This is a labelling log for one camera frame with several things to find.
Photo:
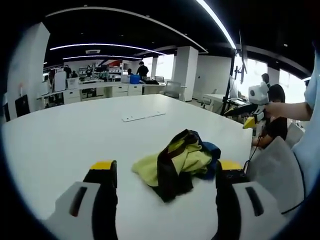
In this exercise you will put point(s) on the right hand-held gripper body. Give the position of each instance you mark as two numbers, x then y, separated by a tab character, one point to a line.
258	93

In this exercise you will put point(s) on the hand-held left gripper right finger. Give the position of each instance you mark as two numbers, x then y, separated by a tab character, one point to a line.
250	215

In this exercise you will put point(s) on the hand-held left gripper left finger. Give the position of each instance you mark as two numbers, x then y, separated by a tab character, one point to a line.
75	215

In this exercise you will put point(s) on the yellow black blue garment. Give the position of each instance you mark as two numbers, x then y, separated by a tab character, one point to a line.
172	165

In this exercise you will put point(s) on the person's right hand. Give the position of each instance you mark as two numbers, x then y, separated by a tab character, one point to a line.
272	109

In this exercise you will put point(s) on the black tripod stand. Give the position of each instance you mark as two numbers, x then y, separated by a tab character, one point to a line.
228	82

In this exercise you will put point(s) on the grey fabric chair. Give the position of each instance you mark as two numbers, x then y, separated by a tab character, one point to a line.
275	170
294	135

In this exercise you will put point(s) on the grey mesh office chair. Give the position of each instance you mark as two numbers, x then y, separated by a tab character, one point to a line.
172	90

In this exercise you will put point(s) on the long ceiling light strip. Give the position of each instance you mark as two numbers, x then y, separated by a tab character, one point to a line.
217	22

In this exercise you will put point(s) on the white flat card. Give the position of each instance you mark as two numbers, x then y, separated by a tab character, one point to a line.
142	116

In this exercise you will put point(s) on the blue plastic container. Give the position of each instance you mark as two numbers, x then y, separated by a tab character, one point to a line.
134	79

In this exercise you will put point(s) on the black office chair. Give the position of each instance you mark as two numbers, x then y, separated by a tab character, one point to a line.
22	106

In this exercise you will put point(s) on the white office desk row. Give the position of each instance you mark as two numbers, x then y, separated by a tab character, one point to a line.
100	91

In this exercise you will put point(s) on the white board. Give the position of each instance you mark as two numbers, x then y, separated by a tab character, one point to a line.
60	82

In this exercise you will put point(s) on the ceiling air vent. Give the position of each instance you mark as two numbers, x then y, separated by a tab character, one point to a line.
93	51

